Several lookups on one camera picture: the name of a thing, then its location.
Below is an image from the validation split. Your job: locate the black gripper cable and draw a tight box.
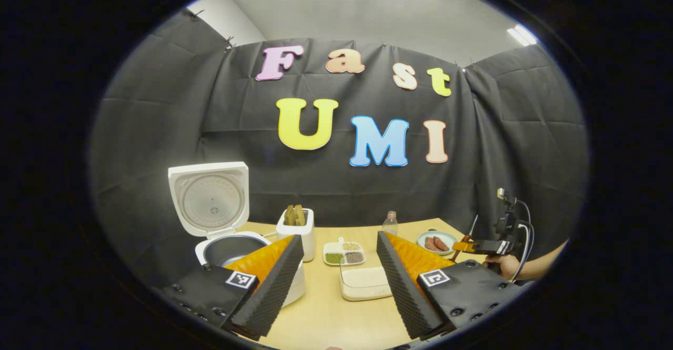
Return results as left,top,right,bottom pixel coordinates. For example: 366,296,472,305
514,199,535,236

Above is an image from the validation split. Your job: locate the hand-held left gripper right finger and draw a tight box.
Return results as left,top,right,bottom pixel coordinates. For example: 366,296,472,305
375,230,527,341

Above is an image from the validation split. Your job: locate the cream box of white rice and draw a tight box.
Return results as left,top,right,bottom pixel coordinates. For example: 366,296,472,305
339,265,393,302

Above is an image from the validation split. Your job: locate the small ceiling light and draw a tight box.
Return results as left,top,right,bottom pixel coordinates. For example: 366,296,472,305
507,24,538,47

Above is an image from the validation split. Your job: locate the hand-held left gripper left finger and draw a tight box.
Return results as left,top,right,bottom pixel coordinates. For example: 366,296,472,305
157,234,306,340

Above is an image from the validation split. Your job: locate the white rice cooker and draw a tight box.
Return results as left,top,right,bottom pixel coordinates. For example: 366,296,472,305
168,161,307,309

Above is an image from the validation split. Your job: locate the black backdrop cloth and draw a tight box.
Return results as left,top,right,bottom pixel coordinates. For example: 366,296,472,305
89,8,590,287

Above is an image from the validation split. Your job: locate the white toaster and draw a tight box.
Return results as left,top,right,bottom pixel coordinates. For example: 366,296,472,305
275,208,317,263

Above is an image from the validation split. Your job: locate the white divided bean dish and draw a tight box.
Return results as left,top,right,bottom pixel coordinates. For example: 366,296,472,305
322,236,366,266

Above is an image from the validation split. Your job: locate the pale green plate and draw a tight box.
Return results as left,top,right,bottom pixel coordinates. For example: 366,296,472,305
416,230,458,256

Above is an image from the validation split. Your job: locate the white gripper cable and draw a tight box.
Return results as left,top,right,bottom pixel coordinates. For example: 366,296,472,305
511,223,533,283

